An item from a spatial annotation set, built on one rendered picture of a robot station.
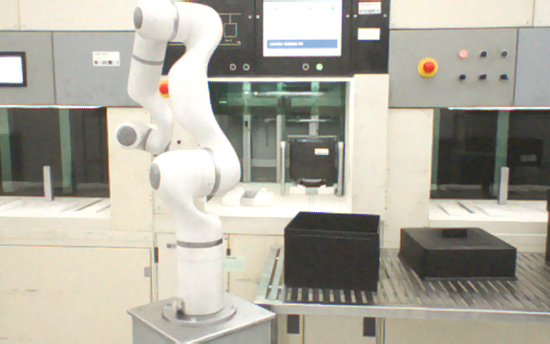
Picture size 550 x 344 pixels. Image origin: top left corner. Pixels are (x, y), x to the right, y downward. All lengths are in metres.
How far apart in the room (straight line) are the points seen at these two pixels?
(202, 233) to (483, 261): 0.89
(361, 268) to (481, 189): 1.13
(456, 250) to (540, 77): 0.74
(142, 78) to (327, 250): 0.73
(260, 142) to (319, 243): 1.43
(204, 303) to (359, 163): 0.86
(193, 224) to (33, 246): 1.15
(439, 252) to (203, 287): 0.75
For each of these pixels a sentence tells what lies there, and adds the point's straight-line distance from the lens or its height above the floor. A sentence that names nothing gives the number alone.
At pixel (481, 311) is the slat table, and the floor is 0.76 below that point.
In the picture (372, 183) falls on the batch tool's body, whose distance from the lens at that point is 2.03.
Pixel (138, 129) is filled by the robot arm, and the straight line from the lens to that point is 1.69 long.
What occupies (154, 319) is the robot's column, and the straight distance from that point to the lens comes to 1.46.
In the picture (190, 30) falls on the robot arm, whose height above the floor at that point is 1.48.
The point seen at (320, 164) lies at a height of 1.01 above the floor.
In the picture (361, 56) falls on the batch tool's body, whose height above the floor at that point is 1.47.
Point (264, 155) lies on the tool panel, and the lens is 2.97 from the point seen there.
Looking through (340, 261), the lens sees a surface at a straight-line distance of 1.62.
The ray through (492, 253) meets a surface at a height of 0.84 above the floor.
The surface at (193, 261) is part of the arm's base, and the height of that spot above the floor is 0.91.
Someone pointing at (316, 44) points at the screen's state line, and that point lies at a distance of 2.05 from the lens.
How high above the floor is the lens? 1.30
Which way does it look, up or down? 7 degrees down
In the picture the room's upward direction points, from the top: straight up
